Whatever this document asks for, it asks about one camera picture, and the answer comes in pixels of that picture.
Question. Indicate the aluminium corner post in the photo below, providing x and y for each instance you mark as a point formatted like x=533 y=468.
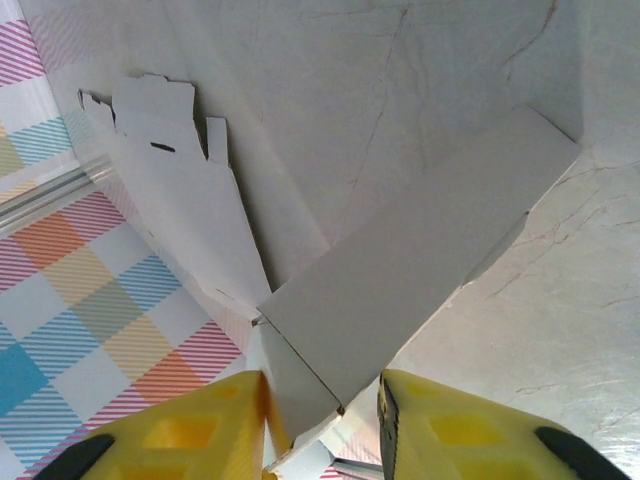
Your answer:
x=50 y=192

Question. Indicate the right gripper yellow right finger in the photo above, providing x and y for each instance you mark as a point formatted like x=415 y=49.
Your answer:
x=465 y=435

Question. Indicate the white paper box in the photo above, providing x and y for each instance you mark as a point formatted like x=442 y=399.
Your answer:
x=400 y=260

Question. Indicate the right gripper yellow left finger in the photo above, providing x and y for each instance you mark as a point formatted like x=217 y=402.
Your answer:
x=190 y=430

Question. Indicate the aluminium side rail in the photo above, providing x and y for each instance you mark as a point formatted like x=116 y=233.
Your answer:
x=357 y=471

